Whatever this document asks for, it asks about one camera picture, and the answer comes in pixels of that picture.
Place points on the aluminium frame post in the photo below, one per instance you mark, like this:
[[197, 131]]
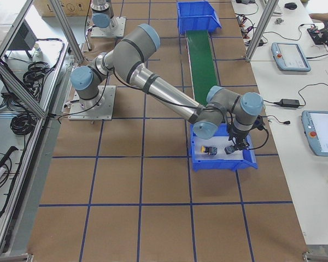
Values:
[[260, 29]]

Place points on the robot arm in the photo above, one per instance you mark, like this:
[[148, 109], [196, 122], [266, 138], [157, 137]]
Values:
[[101, 13], [127, 62]]

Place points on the blue plastic bin right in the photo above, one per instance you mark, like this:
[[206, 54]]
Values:
[[237, 160]]

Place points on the teach pendant far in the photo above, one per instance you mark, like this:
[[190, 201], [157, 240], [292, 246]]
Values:
[[289, 57]]

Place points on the teach pendant near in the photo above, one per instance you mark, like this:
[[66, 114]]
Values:
[[315, 124]]

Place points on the blue plastic bin left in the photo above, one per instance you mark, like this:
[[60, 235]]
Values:
[[196, 16]]

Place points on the yellow push button switch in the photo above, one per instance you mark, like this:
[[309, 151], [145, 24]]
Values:
[[209, 150]]

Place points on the blue plastic bin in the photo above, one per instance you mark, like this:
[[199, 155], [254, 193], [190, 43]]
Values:
[[237, 160], [196, 16]]

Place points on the white foam pad right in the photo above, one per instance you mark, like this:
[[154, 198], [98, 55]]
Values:
[[220, 142]]

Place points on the black power adapter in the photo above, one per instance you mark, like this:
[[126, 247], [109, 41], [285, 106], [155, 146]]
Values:
[[290, 103]]

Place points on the green conveyor belt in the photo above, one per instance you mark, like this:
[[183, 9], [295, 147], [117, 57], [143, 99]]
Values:
[[202, 66]]

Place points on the red push button switch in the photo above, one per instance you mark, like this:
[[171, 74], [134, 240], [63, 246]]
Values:
[[230, 149]]

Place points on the teach pendant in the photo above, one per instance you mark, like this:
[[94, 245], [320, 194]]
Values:
[[289, 57], [315, 124]]

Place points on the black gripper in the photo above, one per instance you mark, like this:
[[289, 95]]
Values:
[[235, 136]]

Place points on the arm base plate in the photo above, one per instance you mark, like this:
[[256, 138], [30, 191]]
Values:
[[99, 108], [116, 29]]

